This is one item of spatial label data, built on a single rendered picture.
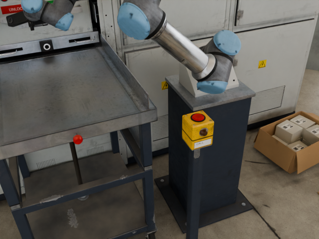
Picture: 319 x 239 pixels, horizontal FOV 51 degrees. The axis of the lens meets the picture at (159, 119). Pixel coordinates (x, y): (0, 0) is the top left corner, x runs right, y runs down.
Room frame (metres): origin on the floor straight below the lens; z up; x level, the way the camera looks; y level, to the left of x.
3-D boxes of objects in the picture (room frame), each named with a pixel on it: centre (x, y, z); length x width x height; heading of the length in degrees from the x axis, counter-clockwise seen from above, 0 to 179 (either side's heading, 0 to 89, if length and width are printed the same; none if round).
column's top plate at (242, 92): (1.43, -0.24, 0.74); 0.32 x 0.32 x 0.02; 21
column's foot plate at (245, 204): (1.43, -0.24, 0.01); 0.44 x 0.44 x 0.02; 21
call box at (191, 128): (0.92, -0.13, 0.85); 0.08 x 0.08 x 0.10; 22
